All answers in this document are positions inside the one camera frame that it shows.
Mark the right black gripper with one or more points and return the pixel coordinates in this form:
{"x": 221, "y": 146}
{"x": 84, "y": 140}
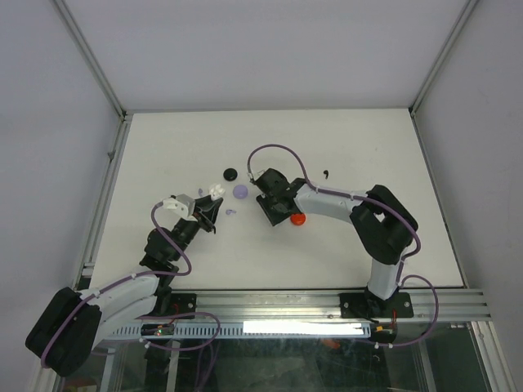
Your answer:
{"x": 274, "y": 218}

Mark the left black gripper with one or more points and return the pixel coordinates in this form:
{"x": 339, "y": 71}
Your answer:
{"x": 205, "y": 204}

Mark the white earbud charging case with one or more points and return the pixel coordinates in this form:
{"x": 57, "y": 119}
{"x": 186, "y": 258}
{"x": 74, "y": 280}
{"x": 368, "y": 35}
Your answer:
{"x": 216, "y": 191}

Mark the orange earbud charging case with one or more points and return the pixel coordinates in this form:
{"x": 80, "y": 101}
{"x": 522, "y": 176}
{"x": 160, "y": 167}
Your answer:
{"x": 298, "y": 219}

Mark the black earbud charging case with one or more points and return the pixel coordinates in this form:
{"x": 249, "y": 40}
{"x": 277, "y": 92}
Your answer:
{"x": 230, "y": 174}

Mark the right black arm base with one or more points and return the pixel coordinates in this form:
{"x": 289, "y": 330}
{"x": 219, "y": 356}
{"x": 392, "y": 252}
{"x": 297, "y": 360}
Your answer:
{"x": 362, "y": 305}

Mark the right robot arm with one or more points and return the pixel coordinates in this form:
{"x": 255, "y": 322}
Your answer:
{"x": 384, "y": 226}

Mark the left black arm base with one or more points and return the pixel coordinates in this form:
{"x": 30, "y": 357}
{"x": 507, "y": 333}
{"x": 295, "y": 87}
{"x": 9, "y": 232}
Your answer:
{"x": 172, "y": 304}

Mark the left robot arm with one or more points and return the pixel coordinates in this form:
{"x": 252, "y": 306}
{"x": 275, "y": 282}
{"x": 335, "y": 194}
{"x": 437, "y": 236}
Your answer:
{"x": 75, "y": 322}

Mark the purple earbud charging case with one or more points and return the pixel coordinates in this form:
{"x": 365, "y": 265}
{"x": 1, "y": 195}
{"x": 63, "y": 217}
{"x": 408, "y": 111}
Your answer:
{"x": 240, "y": 191}

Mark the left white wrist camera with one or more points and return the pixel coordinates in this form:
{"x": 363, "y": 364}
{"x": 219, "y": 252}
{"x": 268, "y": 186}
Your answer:
{"x": 181, "y": 205}

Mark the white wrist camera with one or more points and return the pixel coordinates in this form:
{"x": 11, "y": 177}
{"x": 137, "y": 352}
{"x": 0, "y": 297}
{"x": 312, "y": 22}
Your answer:
{"x": 255, "y": 175}
{"x": 181, "y": 205}

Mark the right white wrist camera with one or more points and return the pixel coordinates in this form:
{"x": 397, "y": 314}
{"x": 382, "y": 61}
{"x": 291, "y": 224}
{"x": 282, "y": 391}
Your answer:
{"x": 255, "y": 175}

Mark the white slotted cable duct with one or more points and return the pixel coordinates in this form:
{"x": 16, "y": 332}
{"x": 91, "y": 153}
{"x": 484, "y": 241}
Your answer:
{"x": 247, "y": 329}

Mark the aluminium mounting rail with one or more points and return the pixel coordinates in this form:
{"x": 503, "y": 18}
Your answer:
{"x": 452, "y": 305}

